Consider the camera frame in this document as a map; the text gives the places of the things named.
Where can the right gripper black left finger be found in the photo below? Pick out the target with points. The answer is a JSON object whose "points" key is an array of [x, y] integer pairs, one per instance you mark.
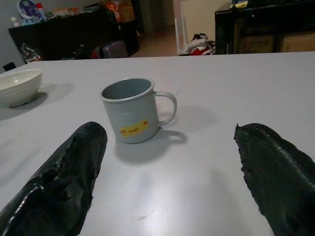
{"points": [[61, 186]]}

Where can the white spray can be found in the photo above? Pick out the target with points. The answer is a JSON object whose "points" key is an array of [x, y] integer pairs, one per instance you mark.
{"points": [[40, 12]]}

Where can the black shelf cabinet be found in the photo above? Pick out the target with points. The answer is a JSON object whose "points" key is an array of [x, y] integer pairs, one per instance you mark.
{"points": [[258, 14]]}

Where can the orange printed cardboard box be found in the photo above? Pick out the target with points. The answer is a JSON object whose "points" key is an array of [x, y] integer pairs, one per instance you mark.
{"points": [[123, 11]]}

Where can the light tan cardboard box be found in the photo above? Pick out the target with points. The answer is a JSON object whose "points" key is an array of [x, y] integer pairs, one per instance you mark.
{"points": [[297, 43]]}

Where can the yellow cloth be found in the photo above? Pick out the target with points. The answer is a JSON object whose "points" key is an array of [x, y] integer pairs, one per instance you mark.
{"points": [[241, 4]]}

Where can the black plastic bag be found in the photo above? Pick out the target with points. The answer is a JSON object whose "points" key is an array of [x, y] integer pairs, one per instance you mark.
{"points": [[30, 52]]}

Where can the black chair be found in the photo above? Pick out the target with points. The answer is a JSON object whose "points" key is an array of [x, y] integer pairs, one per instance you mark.
{"points": [[9, 67]]}

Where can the small white round figurine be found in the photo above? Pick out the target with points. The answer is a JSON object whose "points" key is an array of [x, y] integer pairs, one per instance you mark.
{"points": [[15, 22]]}

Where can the white ceramic bowl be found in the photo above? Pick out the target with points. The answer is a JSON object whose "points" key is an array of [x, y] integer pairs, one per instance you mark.
{"points": [[17, 88]]}

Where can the black sideboard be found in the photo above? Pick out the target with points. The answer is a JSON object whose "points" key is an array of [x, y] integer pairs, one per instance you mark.
{"points": [[61, 32]]}

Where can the dark brown cardboard box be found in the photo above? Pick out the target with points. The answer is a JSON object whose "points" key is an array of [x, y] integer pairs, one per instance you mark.
{"points": [[253, 40]]}

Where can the red white clothes pile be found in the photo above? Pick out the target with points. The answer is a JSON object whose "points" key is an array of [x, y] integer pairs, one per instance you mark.
{"points": [[199, 45]]}

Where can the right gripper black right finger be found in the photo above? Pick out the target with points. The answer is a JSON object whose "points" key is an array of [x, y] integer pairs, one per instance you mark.
{"points": [[278, 177]]}

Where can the grey metal mug yellow sticker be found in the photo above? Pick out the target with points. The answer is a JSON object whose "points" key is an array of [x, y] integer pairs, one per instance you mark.
{"points": [[128, 110]]}

